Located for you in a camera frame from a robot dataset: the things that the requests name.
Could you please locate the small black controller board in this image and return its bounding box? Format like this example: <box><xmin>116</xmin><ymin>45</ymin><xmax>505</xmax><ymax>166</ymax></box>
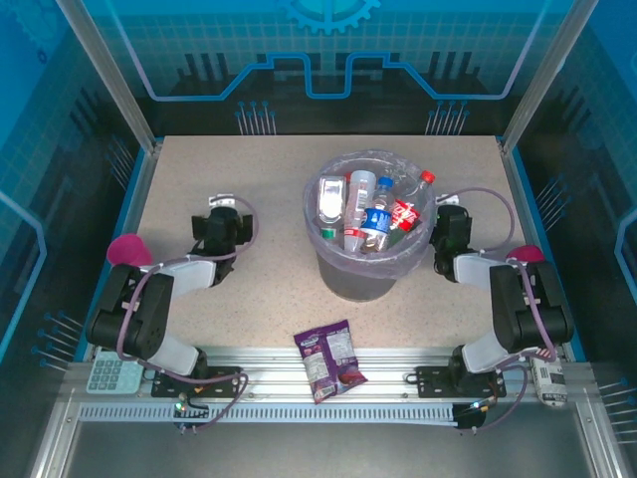
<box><xmin>171</xmin><ymin>391</ymin><xmax>211</xmax><ymax>435</ymax></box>
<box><xmin>452</xmin><ymin>395</ymin><xmax>499</xmax><ymax>434</ymax></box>

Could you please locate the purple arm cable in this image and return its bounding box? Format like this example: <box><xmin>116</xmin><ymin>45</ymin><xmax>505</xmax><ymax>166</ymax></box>
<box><xmin>116</xmin><ymin>194</ymin><xmax>258</xmax><ymax>434</ymax></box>
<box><xmin>437</xmin><ymin>186</ymin><xmax>558</xmax><ymax>432</ymax></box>

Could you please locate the clear cola bottle red label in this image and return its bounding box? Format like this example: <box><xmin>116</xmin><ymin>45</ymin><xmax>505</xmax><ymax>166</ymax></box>
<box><xmin>390</xmin><ymin>169</ymin><xmax>437</xmax><ymax>234</ymax></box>

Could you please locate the pale green calculator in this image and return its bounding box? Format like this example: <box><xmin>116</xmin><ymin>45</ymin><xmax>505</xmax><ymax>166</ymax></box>
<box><xmin>87</xmin><ymin>351</ymin><xmax>143</xmax><ymax>397</ymax></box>

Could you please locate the aluminium frame post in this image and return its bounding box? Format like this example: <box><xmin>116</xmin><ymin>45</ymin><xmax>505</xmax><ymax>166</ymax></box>
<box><xmin>499</xmin><ymin>0</ymin><xmax>594</xmax><ymax>153</ymax></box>
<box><xmin>55</xmin><ymin>0</ymin><xmax>163</xmax><ymax>153</ymax></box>

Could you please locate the magenta plastic cup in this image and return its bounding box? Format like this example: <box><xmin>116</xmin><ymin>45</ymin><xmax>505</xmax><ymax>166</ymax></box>
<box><xmin>106</xmin><ymin>232</ymin><xmax>153</xmax><ymax>268</ymax></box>
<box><xmin>506</xmin><ymin>243</ymin><xmax>544</xmax><ymax>265</ymax></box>

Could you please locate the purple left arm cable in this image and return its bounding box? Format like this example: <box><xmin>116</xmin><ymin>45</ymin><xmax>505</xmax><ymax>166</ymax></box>
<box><xmin>116</xmin><ymin>194</ymin><xmax>258</xmax><ymax>434</ymax></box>

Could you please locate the purple snack bag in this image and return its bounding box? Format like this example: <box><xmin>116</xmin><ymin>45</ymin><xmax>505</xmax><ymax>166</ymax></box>
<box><xmin>293</xmin><ymin>320</ymin><xmax>369</xmax><ymax>404</ymax></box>

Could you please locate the grey round plastic bin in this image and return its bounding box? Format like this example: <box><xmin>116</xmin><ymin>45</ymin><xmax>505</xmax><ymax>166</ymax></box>
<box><xmin>304</xmin><ymin>153</ymin><xmax>434</xmax><ymax>303</ymax></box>

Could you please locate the white slotted cable duct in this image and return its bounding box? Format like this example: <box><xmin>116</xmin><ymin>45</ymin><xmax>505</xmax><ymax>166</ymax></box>
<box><xmin>78</xmin><ymin>401</ymin><xmax>459</xmax><ymax>425</ymax></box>

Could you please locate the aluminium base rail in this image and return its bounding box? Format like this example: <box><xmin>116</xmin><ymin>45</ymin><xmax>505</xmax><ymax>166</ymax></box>
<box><xmin>64</xmin><ymin>346</ymin><xmax>596</xmax><ymax>405</ymax></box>

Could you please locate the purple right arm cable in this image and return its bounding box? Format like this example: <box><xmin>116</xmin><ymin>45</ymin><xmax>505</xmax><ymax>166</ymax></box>
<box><xmin>437</xmin><ymin>186</ymin><xmax>558</xmax><ymax>432</ymax></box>

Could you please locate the clear bottle blue cap label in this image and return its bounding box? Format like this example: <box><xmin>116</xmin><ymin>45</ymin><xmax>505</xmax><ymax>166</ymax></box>
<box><xmin>358</xmin><ymin>175</ymin><xmax>397</xmax><ymax>255</ymax></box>

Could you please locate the translucent purple bin liner bag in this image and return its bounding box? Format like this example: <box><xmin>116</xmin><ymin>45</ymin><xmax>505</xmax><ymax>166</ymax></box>
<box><xmin>303</xmin><ymin>148</ymin><xmax>435</xmax><ymax>280</ymax></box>

